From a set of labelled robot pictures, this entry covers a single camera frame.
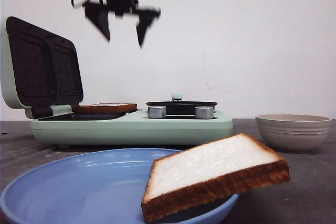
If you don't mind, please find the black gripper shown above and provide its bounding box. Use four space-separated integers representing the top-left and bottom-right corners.
83 0 161 47

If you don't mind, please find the white bread slice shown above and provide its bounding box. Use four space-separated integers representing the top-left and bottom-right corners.
72 103 137 114
141 133 290 223

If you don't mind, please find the mint green maker lid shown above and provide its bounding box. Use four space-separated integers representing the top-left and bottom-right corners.
1 16 83 121

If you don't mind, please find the beige ribbed bowl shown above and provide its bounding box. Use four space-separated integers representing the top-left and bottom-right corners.
256 114 332 153

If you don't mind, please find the mint green breakfast maker base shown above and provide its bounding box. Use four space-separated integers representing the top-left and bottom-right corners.
31 110 233 145

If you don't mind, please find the black round frying pan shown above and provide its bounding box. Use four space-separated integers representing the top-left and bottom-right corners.
146 93 217 115

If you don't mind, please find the left silver control knob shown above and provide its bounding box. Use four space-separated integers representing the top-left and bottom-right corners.
148 105 166 119

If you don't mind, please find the silver control knob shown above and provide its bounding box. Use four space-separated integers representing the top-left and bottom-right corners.
194 106 214 119
148 105 166 119

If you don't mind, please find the right silver control knob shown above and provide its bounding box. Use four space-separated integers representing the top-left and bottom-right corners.
194 106 214 119

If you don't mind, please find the blue round plate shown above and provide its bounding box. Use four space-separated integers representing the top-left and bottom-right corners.
0 148 239 224

